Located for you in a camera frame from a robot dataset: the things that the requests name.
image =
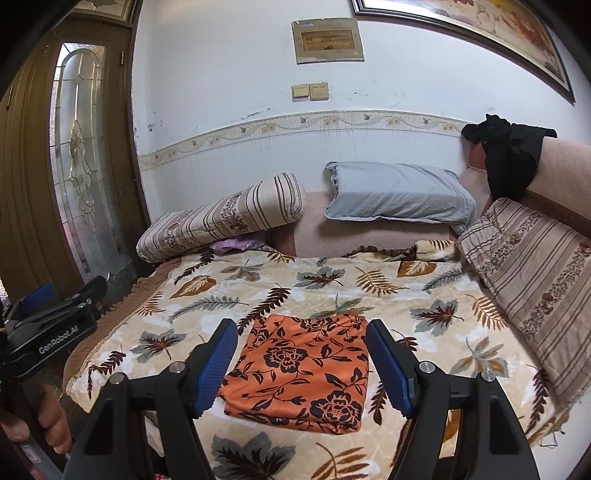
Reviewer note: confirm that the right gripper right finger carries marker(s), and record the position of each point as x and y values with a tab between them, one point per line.
459	427

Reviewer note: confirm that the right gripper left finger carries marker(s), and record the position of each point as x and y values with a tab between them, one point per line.
113	443

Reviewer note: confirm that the orange black floral garment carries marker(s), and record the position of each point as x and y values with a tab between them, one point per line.
308	374

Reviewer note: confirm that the person's left hand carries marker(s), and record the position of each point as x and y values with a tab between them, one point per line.
52	419

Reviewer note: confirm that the brown door with stained glass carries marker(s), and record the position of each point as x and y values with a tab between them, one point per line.
72	204

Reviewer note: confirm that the leaf pattern plush blanket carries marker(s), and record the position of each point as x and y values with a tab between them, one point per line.
429	301

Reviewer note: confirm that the striped floral quilt right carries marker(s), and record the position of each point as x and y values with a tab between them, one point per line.
537	270

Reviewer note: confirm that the purple cloth under bolster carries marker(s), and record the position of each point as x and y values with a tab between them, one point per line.
237	244

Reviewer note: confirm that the striped floral bolster pillow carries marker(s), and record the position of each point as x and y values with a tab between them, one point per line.
268	204

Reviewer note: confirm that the grey ruffled pillow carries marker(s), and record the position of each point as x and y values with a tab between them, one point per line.
371	191

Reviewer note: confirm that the black garment on headboard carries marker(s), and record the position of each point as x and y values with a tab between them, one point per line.
512	153

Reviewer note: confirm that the small framed picture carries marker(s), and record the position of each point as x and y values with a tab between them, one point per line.
327	40

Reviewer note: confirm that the large framed painting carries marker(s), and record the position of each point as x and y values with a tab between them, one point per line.
509	28

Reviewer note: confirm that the gold wall switch left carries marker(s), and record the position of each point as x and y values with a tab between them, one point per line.
300	92

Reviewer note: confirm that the gold wall switch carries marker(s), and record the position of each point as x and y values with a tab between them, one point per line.
319	91
300	92

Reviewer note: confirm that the gold wall switch right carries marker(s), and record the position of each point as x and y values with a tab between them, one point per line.
319	91

